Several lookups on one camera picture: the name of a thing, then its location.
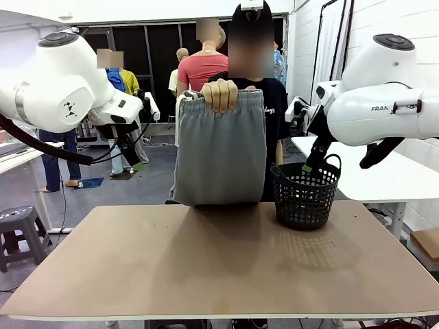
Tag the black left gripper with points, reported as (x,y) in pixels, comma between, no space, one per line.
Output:
(125,130)

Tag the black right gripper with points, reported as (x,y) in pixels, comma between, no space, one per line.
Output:
(318,125)

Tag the grey training pants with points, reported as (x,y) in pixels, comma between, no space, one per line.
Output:
(219,154)

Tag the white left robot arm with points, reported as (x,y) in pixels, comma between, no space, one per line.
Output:
(51,85)

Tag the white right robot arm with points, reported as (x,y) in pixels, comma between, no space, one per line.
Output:
(377,103)

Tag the person's right hand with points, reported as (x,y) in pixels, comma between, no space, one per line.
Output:
(221,96)

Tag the blue floor mat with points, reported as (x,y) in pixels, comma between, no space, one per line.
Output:
(92,182)

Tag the person in black t-shirt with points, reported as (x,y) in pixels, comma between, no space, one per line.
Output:
(274,113)

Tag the large white table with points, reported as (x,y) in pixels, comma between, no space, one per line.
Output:
(377,181)

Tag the black perforated plastic basket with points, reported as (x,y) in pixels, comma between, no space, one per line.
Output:
(302,219)

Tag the person in yellow shirt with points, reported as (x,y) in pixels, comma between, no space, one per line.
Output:
(130,80)

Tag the person in dark jeans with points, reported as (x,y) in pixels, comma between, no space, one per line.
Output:
(51,164)

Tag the blue patterned shirt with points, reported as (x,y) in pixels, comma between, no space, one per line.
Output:
(282,65)

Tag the bald mannequin in white shirt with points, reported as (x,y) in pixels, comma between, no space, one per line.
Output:
(181,55)

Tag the grey plastic stool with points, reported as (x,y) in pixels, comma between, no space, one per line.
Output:
(20,229)

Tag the brown cardboard box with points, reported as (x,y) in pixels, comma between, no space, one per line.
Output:
(427,243)

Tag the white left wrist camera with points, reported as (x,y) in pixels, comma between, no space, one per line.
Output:
(154,109)

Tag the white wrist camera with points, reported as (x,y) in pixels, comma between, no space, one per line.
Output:
(154,109)
(291,111)

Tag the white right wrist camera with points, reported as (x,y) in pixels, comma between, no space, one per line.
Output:
(291,111)

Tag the black wall pipe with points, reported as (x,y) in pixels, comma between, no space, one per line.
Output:
(321,34)

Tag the white head-mounted camera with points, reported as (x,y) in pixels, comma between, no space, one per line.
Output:
(252,5)

